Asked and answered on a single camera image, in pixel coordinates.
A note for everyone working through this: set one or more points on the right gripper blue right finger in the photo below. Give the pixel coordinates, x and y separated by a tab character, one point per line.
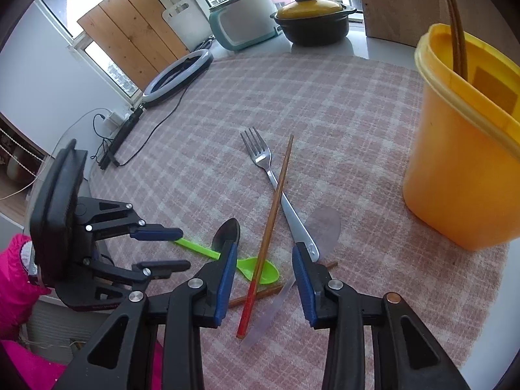
302	269

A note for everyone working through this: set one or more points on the red wooden chopstick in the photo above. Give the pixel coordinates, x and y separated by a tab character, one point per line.
263	250

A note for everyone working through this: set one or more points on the pink jacket sleeve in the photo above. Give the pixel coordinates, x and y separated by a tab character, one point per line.
20	368

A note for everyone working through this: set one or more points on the yellow plastic utensil container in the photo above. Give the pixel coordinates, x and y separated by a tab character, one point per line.
463	173

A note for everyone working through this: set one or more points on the white plastic cutting board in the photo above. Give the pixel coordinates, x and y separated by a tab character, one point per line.
188	22

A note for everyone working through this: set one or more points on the black pot yellow lid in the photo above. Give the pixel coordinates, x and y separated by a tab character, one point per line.
314	23

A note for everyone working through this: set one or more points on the short red chopstick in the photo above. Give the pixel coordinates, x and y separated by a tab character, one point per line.
271	290

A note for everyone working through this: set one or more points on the pink plaid tablecloth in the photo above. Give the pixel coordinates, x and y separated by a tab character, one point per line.
353	122

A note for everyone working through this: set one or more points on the white ring light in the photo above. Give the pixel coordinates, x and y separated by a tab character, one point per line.
176	77

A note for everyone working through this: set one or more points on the large light wooden board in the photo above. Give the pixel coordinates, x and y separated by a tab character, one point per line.
402	21

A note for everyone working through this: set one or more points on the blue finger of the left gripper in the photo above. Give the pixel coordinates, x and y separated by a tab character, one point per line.
153	232
164	269

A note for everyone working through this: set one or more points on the pine wooden board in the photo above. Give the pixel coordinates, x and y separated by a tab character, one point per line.
135	36

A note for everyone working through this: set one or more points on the brown red chopstick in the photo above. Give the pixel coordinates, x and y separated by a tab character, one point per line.
459	53

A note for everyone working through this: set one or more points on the white teal electric cooker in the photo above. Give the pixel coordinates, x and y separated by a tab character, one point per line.
237	24

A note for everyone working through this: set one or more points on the silver metal spoon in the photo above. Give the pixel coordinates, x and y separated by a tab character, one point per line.
228	231

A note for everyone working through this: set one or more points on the green plastic spoon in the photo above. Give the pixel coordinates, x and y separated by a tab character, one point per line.
246	266

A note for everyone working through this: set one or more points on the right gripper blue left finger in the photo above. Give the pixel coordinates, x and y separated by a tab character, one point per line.
225	278

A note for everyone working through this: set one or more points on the white power adapter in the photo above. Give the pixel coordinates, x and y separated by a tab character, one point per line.
115	119

